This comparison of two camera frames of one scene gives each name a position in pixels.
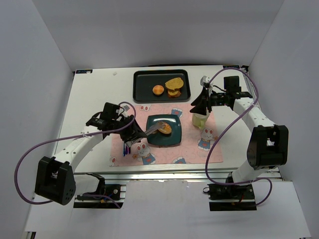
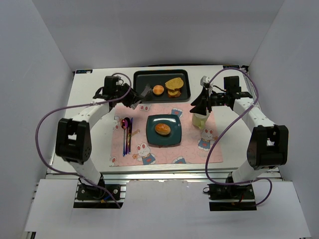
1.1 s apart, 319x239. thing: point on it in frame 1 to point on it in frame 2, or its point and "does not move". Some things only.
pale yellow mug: x=199 y=120 does not move
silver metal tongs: x=148 y=132 to x=147 y=89
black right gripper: x=208 y=100 does not move
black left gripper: x=128 y=130 to x=134 y=98
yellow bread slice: x=175 y=83 does not move
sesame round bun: x=166 y=129 does not move
